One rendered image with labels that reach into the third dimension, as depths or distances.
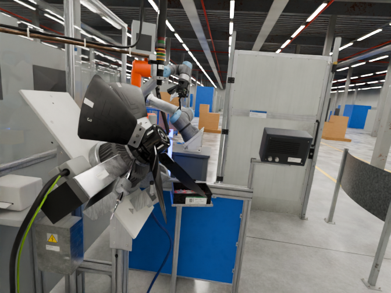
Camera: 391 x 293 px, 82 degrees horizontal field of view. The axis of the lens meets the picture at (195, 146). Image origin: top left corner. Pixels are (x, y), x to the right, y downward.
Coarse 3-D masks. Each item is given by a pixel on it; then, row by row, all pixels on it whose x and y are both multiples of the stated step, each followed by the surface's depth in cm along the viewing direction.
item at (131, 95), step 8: (120, 88) 104; (128, 88) 107; (136, 88) 111; (120, 96) 101; (128, 96) 103; (136, 96) 106; (128, 104) 101; (136, 104) 102; (144, 104) 105; (136, 112) 100; (144, 112) 102
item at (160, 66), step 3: (159, 60) 97; (162, 60) 97; (159, 63) 97; (162, 63) 98; (159, 66) 97; (162, 66) 98; (159, 69) 98; (162, 69) 98; (159, 72) 98; (162, 72) 99; (159, 75) 98; (162, 75) 99; (159, 81) 99; (159, 84) 100
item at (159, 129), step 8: (152, 128) 91; (160, 128) 98; (144, 136) 91; (152, 136) 90; (160, 136) 92; (144, 144) 91; (152, 144) 90; (160, 144) 91; (168, 144) 94; (136, 152) 90; (144, 152) 93; (160, 152) 95; (144, 160) 92
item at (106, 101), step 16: (96, 80) 72; (96, 96) 70; (112, 96) 76; (80, 112) 65; (96, 112) 70; (112, 112) 76; (128, 112) 82; (80, 128) 65; (96, 128) 70; (112, 128) 77; (128, 128) 83
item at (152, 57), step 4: (152, 56) 95; (148, 60) 97; (152, 60) 95; (156, 60) 96; (148, 64) 98; (152, 64) 96; (156, 64) 96; (152, 68) 96; (156, 68) 97; (152, 72) 97; (156, 72) 97; (152, 76) 98; (156, 76) 97; (160, 76) 97; (164, 80) 102
